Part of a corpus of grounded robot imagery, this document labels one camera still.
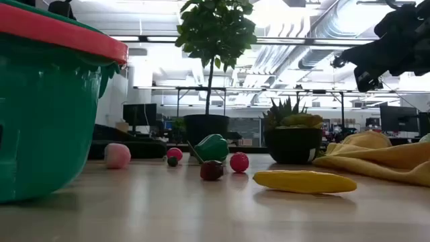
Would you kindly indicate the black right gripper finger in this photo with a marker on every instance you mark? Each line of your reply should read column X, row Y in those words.
column 363, row 57

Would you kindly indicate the yellow banana toy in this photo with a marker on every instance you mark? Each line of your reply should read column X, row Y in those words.
column 302, row 181

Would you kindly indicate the red strawberry toy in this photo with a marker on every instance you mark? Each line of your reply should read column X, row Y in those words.
column 239, row 162

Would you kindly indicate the green bell pepper toy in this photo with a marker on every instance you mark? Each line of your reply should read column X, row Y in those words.
column 212, row 148

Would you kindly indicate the dark red cherry toy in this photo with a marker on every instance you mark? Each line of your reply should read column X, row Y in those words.
column 211, row 170

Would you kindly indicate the pink peach toy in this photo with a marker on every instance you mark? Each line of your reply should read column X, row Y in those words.
column 117, row 156

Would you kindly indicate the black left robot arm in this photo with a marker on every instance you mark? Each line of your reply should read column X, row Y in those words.
column 62, row 8

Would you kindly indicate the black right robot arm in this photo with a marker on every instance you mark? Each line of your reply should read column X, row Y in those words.
column 424, row 17

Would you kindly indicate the black computer monitor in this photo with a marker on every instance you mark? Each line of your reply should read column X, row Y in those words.
column 424, row 124
column 139, row 114
column 398, row 118

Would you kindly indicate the black overhead light bar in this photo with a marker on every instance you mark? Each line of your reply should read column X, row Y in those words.
column 285, row 41

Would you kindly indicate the green spiky succulent plant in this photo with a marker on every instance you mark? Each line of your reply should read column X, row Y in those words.
column 285, row 114

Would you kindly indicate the yellow cloth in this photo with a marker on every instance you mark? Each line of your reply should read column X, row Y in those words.
column 386, row 158

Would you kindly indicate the black bowl planter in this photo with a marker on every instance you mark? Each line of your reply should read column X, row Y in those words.
column 292, row 144

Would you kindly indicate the artificial green leafy tree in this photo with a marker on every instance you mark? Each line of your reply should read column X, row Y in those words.
column 215, row 30

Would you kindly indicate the black round tree pot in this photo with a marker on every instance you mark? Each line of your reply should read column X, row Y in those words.
column 205, row 126

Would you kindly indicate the small background green plant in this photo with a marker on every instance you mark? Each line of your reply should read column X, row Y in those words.
column 179, row 129

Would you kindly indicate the small red round toy fruit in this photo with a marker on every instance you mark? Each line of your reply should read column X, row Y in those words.
column 175, row 153

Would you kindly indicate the dark blueberry toy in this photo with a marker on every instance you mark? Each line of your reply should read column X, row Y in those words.
column 172, row 161

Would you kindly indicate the black cloth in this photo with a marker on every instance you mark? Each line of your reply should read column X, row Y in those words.
column 134, row 148

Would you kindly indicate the plain cardboard box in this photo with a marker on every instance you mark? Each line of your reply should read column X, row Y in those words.
column 122, row 126

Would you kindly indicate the teal plastic slotted basket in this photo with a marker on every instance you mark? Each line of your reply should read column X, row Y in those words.
column 50, row 134

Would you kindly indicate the black ceiling-mounted camera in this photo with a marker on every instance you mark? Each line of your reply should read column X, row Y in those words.
column 335, row 62

